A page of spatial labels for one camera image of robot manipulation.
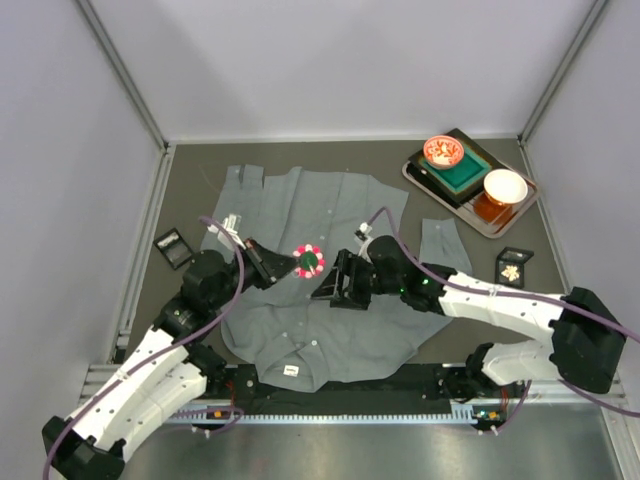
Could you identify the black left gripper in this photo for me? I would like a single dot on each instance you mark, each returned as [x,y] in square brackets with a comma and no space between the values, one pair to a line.
[260,263]

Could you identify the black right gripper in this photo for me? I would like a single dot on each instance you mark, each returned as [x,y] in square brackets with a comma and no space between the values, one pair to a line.
[352,279]

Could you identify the grey button-up shirt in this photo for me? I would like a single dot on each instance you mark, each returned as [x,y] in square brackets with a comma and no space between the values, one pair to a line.
[295,342]

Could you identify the gold leaf brooch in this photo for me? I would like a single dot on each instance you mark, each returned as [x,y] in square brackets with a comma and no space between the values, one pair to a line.
[511,273]

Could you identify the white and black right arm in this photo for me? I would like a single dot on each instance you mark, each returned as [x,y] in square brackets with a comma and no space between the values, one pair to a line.
[573,338]

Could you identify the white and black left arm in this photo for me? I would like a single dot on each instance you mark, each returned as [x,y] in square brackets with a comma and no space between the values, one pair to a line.
[169,368]

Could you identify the black left jewellery box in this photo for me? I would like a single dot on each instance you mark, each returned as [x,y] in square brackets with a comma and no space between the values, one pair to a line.
[174,248]

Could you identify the black jewellery box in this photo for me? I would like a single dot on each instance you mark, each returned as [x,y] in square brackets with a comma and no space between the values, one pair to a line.
[512,255]
[174,248]

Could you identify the red patterned bowl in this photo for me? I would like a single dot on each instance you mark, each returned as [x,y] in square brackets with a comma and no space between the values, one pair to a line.
[443,152]

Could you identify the brown plastic tray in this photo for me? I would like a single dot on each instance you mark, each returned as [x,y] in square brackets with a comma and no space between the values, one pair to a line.
[466,211]

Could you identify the green square dish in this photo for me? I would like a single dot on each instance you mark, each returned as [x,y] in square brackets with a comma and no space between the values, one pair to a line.
[466,175]

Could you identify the amber glass dish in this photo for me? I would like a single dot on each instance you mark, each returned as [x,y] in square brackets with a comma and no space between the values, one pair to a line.
[491,211]

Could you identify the black right jewellery box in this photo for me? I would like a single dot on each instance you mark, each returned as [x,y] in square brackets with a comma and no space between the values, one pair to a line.
[512,255]

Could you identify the white and orange cup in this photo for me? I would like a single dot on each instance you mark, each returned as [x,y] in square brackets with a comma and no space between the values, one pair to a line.
[505,187]

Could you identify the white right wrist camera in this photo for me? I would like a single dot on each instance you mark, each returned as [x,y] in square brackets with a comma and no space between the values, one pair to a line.
[363,238]

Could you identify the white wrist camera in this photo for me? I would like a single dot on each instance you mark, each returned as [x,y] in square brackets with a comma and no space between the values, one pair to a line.
[229,233]
[363,238]

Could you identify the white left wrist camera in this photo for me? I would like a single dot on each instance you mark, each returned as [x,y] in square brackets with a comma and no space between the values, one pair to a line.
[229,233]

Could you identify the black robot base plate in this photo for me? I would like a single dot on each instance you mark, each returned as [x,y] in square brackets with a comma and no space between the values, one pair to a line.
[414,388]

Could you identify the grey slotted cable duct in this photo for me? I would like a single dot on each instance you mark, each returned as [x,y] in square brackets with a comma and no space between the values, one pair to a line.
[458,414]

